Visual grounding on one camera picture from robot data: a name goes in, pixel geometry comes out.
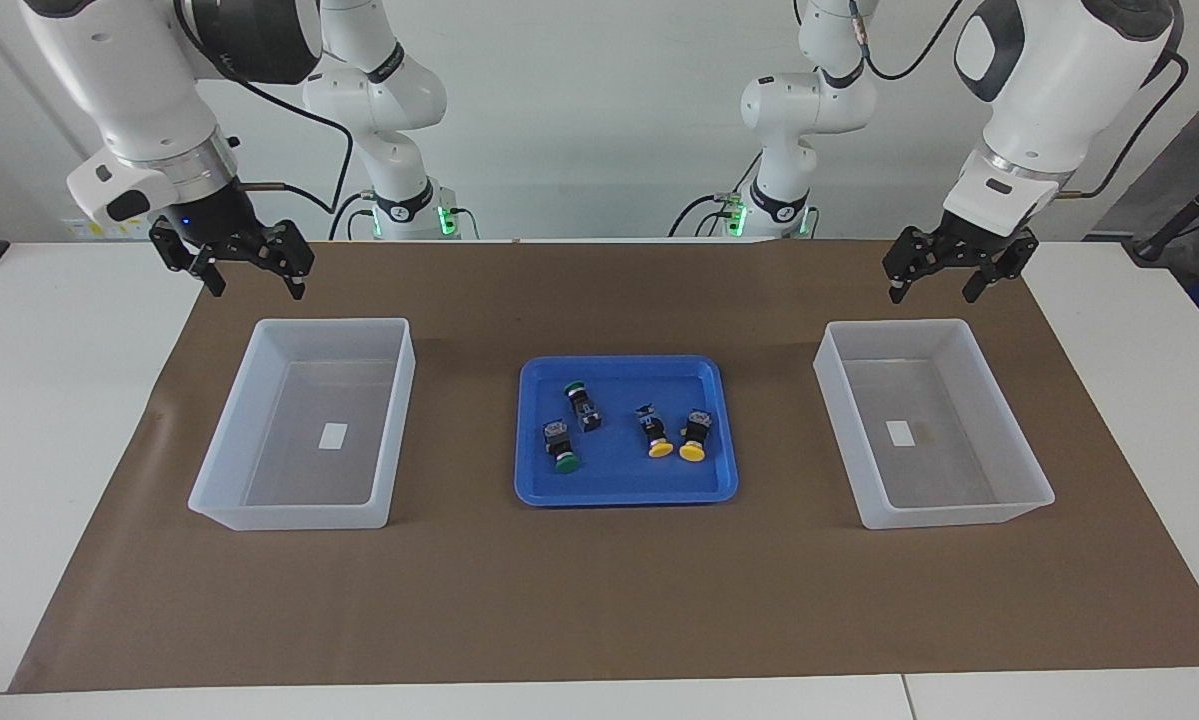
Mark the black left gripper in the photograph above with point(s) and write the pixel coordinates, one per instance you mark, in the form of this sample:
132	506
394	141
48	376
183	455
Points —
979	245

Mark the yellow push button switch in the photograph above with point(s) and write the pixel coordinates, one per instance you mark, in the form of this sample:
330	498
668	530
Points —
651	428
696	432

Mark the translucent white plastic box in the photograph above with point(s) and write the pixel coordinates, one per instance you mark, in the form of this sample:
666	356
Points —
259	420
969	440

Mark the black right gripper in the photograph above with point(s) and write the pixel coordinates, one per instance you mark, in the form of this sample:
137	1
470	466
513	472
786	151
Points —
214	225

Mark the blue plastic tray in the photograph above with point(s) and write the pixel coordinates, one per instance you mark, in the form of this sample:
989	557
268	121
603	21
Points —
619	475

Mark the white wall socket strip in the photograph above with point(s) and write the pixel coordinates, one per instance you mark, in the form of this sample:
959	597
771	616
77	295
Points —
79	229

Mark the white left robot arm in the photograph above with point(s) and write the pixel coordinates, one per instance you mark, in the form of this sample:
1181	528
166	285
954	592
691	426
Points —
1049	80

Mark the white paper label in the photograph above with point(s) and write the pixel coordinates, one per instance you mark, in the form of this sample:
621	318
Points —
899	432
332	436

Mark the brown paper table mat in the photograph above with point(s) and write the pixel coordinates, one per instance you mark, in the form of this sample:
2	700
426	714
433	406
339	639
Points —
599	600

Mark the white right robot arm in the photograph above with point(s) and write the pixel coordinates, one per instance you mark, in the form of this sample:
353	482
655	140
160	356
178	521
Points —
129	80

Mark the black pole stand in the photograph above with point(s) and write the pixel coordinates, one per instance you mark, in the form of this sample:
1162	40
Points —
1184	215

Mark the green push button switch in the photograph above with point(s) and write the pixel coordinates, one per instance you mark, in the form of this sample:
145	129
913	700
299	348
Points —
584	408
559	440

